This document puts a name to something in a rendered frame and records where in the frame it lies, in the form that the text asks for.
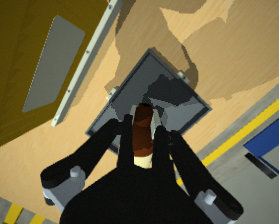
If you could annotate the dark grey square tray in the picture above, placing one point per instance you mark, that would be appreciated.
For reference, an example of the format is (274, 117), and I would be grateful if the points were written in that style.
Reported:
(153, 82)

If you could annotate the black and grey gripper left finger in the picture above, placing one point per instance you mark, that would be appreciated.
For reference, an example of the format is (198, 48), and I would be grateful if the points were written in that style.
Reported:
(64, 179)

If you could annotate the yellow plastic crate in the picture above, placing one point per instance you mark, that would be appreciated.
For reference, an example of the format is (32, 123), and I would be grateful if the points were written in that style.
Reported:
(41, 45)

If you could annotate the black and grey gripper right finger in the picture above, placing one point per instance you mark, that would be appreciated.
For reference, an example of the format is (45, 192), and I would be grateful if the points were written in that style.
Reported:
(213, 199)

